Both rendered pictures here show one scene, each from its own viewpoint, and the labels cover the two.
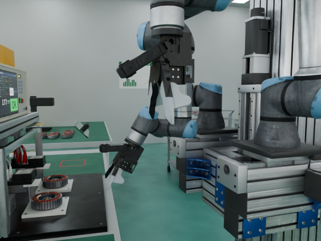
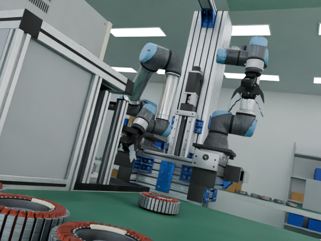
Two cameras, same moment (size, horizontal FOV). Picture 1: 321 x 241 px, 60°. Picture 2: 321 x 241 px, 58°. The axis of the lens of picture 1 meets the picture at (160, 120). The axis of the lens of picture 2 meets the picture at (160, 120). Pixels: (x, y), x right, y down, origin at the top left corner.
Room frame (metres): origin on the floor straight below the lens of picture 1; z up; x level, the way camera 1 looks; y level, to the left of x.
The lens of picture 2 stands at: (0.10, 1.13, 0.87)
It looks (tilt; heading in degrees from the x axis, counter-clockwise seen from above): 9 degrees up; 311
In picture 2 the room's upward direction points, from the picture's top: 13 degrees clockwise
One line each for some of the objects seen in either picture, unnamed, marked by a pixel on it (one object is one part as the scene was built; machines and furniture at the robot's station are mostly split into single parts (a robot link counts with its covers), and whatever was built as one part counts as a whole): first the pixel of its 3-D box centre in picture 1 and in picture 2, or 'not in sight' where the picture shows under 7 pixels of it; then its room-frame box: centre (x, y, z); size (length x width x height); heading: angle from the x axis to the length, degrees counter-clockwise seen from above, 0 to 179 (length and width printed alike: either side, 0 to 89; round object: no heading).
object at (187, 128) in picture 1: (183, 79); (168, 93); (1.15, -0.09, 1.27); 0.12 x 0.11 x 0.49; 151
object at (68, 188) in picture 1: (55, 186); not in sight; (1.28, 0.50, 0.78); 0.15 x 0.15 x 0.01; 13
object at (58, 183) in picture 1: (55, 180); not in sight; (1.28, 0.50, 0.80); 0.11 x 0.11 x 0.04
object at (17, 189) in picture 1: (22, 184); not in sight; (1.24, 0.64, 0.80); 0.08 x 0.05 x 0.06; 13
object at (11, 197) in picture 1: (5, 204); not in sight; (1.01, 0.58, 0.80); 0.08 x 0.05 x 0.06; 13
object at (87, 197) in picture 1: (48, 199); (53, 169); (1.15, 0.48, 0.76); 0.64 x 0.47 x 0.02; 13
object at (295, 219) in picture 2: not in sight; (295, 219); (1.81, -5.81, 0.39); 0.42 x 0.28 x 0.21; 104
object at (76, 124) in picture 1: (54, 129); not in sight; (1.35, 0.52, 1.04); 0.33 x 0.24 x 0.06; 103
